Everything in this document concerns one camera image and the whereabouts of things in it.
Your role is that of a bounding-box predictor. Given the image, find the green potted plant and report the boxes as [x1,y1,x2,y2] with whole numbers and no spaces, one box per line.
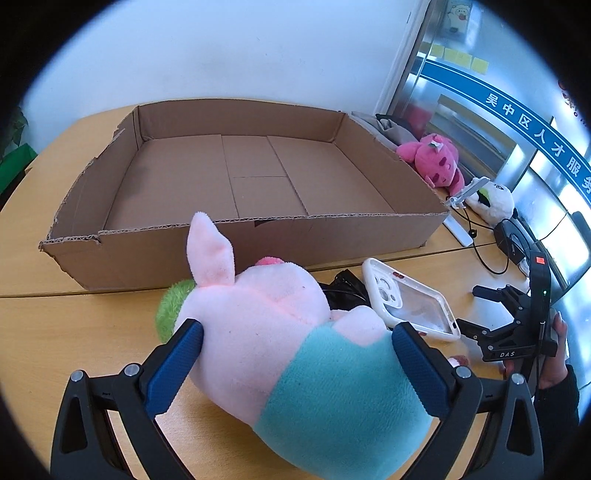
[6,107,29,145]

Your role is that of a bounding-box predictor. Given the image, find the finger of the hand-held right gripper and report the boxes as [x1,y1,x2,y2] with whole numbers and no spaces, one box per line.
[472,285,532,319]
[456,318,520,347]

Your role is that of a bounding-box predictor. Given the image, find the cartoon sheep poster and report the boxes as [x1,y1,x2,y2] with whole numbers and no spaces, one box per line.
[442,0,475,36]

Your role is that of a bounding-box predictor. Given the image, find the black cable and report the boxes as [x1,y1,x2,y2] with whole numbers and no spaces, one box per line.
[461,207,511,278]

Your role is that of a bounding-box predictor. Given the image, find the white phone stand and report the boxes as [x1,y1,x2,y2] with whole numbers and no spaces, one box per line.
[442,178,490,247]

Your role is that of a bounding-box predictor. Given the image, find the white phone case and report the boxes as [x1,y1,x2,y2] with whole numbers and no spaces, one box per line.
[361,257,461,342]

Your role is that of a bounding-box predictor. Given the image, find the green table cloth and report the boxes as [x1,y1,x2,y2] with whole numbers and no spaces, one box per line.
[0,144,37,195]

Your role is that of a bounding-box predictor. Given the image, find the shallow cardboard box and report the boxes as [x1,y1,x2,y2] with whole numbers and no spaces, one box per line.
[38,98,450,292]

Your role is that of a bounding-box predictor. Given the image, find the white panda plush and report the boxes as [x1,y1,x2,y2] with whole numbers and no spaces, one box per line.
[464,176,515,226]

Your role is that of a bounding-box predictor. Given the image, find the blue window banner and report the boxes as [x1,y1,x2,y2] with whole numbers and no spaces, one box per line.
[422,59,591,206]

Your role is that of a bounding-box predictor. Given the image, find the person's right hand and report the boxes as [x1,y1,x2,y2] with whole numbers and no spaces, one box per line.
[538,310,570,391]

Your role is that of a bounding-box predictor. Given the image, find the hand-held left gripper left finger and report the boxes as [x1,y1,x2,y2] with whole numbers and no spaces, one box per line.
[50,318,206,480]

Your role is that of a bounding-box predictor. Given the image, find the black sunglasses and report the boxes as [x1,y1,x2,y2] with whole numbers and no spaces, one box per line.
[318,269,370,310]

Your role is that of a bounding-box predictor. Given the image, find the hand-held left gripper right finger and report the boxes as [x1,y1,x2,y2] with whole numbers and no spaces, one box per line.
[392,322,546,480]

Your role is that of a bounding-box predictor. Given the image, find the person's right forearm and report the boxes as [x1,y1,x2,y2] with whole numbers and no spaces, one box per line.
[534,364,581,446]

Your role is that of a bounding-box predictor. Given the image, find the pink bear plush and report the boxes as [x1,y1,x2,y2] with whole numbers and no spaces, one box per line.
[396,133,466,197]

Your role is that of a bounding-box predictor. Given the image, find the grey cloth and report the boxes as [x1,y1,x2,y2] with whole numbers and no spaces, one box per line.
[352,112,423,149]

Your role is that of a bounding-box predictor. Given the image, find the red window decoration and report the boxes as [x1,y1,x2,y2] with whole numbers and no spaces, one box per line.
[558,80,579,117]

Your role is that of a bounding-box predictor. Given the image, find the black power adapter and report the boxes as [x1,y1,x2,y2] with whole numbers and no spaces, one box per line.
[493,219,536,267]

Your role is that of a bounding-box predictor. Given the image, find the pink and teal pig plush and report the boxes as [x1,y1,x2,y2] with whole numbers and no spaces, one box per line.
[154,211,469,476]

